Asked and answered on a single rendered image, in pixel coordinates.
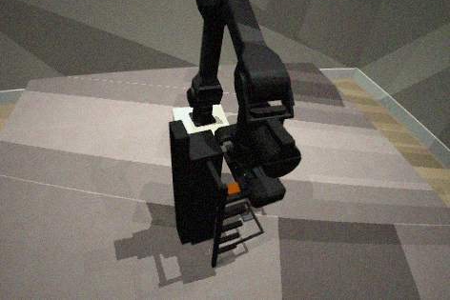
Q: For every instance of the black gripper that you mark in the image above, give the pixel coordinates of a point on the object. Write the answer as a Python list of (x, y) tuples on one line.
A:
[(241, 160)]

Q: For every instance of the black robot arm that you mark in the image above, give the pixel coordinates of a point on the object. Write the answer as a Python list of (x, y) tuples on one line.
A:
[(260, 77)]

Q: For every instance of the dark grey cord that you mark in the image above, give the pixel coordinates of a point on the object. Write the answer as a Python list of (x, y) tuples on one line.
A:
[(239, 204)]

